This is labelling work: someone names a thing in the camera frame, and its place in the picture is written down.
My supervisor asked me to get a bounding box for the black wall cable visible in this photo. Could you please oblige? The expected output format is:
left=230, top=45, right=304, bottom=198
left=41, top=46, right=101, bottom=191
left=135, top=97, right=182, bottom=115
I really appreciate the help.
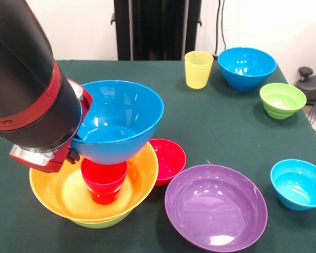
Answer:
left=214, top=0, right=227, bottom=56

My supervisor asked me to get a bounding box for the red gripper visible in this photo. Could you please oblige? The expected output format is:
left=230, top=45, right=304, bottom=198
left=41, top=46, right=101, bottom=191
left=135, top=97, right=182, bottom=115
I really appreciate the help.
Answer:
left=9, top=87, right=93, bottom=174

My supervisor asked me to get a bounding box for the large orange bowl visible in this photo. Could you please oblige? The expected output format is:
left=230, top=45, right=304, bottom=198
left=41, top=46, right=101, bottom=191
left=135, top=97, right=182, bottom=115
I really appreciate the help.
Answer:
left=29, top=142, right=159, bottom=222

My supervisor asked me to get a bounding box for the black stand base with knob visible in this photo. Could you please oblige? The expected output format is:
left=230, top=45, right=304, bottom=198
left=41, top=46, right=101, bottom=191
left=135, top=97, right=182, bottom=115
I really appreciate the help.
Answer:
left=293, top=66, right=316, bottom=105

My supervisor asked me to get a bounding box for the small red bowl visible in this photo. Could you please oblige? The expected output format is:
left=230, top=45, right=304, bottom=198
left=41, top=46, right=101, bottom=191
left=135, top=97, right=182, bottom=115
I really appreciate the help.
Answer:
left=148, top=138, right=187, bottom=187

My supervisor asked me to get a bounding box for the dark green tablecloth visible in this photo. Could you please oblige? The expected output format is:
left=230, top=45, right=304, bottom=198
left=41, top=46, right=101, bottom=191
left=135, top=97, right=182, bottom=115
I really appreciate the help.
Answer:
left=0, top=60, right=316, bottom=253

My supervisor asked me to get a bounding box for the large green bowl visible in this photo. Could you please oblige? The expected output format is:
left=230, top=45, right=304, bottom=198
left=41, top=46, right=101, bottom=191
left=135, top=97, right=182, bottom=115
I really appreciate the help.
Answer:
left=71, top=210, right=134, bottom=229

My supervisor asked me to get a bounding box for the small green bowl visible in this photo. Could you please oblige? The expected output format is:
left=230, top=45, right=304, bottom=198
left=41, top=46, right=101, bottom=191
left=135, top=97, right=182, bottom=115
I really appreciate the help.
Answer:
left=259, top=82, right=307, bottom=120

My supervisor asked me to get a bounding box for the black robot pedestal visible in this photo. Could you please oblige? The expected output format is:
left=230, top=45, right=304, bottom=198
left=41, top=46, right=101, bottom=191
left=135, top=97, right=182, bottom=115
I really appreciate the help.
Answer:
left=111, top=0, right=202, bottom=62

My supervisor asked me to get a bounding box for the large purple bowl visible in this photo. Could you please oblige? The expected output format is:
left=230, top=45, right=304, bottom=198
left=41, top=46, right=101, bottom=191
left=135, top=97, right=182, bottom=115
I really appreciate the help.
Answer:
left=164, top=164, right=269, bottom=253

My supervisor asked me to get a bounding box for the yellow cup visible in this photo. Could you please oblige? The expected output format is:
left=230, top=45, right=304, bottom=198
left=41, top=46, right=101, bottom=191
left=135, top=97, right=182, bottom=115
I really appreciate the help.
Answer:
left=184, top=51, right=215, bottom=90

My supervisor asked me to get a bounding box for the red cup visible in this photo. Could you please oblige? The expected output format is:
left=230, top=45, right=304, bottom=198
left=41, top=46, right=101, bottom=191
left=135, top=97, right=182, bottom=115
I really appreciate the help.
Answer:
left=80, top=157, right=129, bottom=205

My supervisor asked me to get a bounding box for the small light blue bowl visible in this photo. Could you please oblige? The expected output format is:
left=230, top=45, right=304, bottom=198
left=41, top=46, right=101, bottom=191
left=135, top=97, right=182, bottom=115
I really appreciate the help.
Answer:
left=270, top=159, right=316, bottom=211

